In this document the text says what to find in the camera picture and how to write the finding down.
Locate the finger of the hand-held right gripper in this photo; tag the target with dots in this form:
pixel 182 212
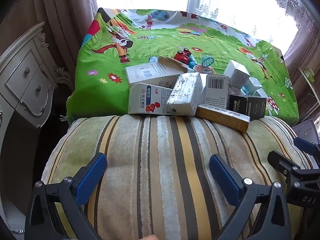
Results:
pixel 303 145
pixel 282 162

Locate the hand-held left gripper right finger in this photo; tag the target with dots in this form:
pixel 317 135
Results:
pixel 225 180

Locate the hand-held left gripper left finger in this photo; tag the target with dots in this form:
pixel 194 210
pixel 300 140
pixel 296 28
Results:
pixel 91 177

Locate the purple-edged white cardboard box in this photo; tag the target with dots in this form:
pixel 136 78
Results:
pixel 306 130

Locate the black cube box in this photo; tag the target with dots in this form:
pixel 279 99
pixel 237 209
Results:
pixel 257 107

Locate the white and yellow long box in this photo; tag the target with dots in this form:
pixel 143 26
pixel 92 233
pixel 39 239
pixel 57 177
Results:
pixel 225 120

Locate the black box with gold print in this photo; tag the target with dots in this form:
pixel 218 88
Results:
pixel 237 103

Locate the small white box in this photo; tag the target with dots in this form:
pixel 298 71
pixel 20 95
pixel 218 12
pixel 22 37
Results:
pixel 252 85

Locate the white box with large barcode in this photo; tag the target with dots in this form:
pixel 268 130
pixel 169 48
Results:
pixel 216 92

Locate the white box with red figure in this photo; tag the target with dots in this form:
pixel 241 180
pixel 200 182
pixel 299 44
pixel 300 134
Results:
pixel 150 102

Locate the white text-covered medicine box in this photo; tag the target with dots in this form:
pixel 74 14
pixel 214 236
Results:
pixel 185 92

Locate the white cube box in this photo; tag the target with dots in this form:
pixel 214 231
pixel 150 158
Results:
pixel 236 73

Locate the red toy car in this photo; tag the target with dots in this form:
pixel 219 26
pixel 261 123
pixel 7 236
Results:
pixel 181 56

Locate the white curved shelf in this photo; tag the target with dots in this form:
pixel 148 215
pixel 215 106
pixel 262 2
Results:
pixel 303 85

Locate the striped cushion with tassels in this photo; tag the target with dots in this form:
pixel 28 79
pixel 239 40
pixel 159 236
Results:
pixel 162 167

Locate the green tissue pack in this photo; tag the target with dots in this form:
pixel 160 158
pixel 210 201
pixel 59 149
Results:
pixel 309 74

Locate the brown curtain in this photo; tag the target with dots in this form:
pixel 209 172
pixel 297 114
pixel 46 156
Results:
pixel 300 52
pixel 62 5

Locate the green cartoon printed sheet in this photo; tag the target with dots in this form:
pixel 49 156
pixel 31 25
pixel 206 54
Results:
pixel 105 62

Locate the white ornate nightstand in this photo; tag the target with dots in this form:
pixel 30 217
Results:
pixel 25 80

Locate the white lace curtain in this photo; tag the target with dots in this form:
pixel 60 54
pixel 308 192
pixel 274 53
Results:
pixel 250 5

